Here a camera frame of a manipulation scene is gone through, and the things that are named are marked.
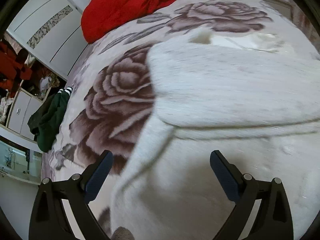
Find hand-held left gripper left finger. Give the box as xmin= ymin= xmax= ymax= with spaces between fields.
xmin=29 ymin=150 xmax=114 ymax=240

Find white fuzzy sweater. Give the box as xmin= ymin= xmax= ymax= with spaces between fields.
xmin=110 ymin=29 xmax=320 ymax=240

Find red quilt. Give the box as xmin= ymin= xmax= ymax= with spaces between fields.
xmin=81 ymin=0 xmax=192 ymax=43

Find red clothes pile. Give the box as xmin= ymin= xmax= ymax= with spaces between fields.
xmin=0 ymin=40 xmax=33 ymax=98

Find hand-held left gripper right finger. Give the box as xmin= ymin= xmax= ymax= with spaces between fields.
xmin=209 ymin=150 xmax=294 ymax=240

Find floral rose blanket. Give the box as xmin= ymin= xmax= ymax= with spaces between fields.
xmin=41 ymin=0 xmax=320 ymax=240

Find white wardrobe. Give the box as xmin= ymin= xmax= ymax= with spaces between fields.
xmin=6 ymin=0 xmax=89 ymax=80

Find dark green garment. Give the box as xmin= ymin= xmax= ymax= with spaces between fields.
xmin=27 ymin=87 xmax=73 ymax=153

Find white cabinet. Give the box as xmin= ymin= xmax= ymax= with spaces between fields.
xmin=5 ymin=87 xmax=44 ymax=142

